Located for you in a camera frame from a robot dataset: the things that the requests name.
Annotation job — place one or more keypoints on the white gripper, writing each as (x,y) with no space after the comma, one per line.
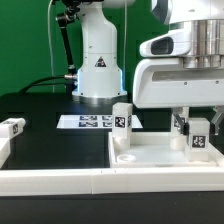
(165,83)

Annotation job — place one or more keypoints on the white square table top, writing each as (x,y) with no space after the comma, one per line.
(152,149)

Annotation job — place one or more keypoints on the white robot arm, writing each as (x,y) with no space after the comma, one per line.
(99,76)

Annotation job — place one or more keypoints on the white U-shaped fence wall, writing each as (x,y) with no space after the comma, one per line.
(106,180)

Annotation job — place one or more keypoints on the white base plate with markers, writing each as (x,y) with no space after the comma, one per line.
(91,122)

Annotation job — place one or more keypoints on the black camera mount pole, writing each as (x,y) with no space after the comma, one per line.
(62,20)

